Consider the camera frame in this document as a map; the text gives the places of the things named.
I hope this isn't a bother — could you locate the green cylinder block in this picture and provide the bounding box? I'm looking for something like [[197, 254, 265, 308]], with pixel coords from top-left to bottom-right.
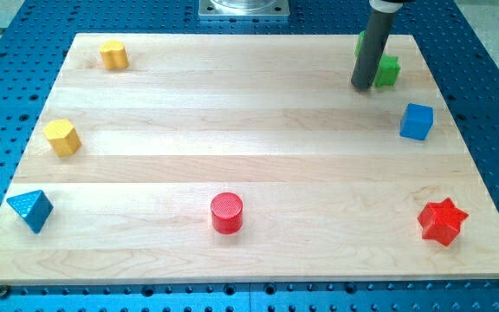
[[354, 30, 366, 57]]

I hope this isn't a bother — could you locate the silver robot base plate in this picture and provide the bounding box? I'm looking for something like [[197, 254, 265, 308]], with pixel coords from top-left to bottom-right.
[[198, 0, 290, 17]]

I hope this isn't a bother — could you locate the left board clamp screw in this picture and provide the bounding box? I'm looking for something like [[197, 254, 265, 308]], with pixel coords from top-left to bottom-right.
[[0, 285, 10, 299]]

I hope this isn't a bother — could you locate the blue cube block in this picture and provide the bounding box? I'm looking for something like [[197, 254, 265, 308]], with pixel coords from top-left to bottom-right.
[[399, 103, 434, 140]]

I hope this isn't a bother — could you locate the yellow hexagon block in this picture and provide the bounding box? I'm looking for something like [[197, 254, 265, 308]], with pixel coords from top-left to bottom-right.
[[42, 119, 81, 157]]

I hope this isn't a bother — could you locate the blue triangle block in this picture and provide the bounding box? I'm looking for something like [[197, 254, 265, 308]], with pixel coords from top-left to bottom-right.
[[6, 190, 54, 234]]

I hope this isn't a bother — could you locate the red star block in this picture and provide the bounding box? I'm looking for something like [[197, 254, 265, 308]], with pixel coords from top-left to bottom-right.
[[418, 198, 469, 247]]

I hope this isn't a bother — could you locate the light wooden board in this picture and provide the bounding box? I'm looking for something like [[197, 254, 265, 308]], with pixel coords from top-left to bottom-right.
[[0, 33, 499, 285]]

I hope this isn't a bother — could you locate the green star block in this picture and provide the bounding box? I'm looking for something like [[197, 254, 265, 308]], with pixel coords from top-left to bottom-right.
[[373, 55, 400, 88]]

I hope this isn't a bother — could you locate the yellow heart block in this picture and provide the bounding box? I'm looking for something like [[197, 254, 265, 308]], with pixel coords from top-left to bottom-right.
[[99, 40, 129, 69]]

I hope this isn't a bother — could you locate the blue perforated metal table plate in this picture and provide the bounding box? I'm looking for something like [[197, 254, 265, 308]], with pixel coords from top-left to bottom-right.
[[0, 1, 499, 311]]

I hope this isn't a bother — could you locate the red cylinder block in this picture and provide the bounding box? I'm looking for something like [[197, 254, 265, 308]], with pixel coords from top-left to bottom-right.
[[211, 192, 243, 234]]

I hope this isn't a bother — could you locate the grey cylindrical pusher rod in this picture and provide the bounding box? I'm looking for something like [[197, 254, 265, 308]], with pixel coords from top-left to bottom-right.
[[351, 0, 413, 91]]

